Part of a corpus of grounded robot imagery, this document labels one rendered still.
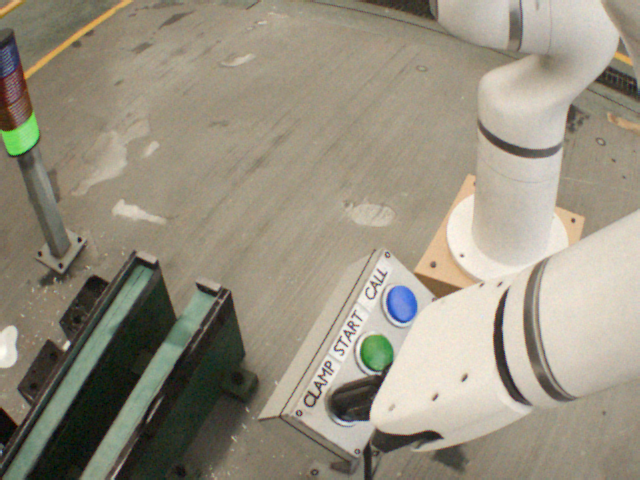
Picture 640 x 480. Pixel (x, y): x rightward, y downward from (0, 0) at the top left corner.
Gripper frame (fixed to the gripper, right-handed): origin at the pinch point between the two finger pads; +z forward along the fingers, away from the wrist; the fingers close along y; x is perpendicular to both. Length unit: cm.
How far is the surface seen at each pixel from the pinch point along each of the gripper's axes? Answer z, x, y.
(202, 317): 27.6, -7.0, -11.1
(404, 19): 133, 9, -257
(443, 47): 117, 29, -236
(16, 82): 31, -47, -17
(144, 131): 61, -29, -48
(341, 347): 2.7, -2.7, -3.7
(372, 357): 2.0, -0.4, -4.2
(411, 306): 2.0, 0.6, -10.2
